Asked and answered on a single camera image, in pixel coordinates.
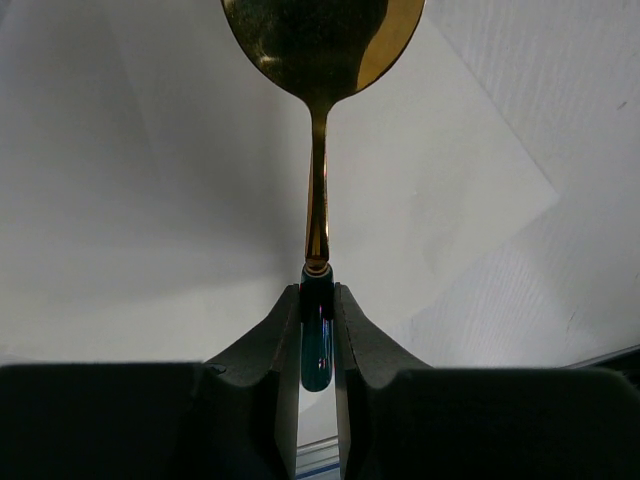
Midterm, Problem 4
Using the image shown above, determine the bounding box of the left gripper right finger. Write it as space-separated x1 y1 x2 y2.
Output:
334 284 639 479

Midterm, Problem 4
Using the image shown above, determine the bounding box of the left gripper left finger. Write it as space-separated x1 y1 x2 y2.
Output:
1 285 301 479

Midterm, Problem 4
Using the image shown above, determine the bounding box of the white paper napkin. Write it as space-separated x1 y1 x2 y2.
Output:
106 1 557 351

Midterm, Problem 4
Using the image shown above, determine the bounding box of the gold spoon green handle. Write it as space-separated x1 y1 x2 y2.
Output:
222 0 424 392

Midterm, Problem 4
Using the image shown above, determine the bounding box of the aluminium mounting rail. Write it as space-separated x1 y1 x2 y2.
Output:
295 436 341 480

